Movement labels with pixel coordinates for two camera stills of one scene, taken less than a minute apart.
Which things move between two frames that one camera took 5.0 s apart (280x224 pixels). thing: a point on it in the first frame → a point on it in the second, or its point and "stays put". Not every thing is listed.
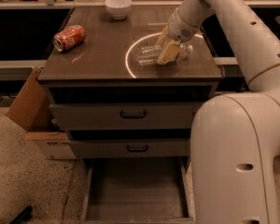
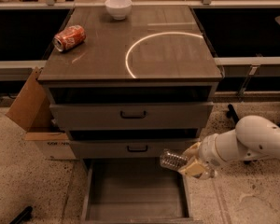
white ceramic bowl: [119, 7] stays put
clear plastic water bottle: [147, 55] → [176, 161]
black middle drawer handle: [137, 150] stays put
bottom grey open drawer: [139, 190] stays put
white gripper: [179, 29] → [209, 151]
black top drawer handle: [133, 117] stays put
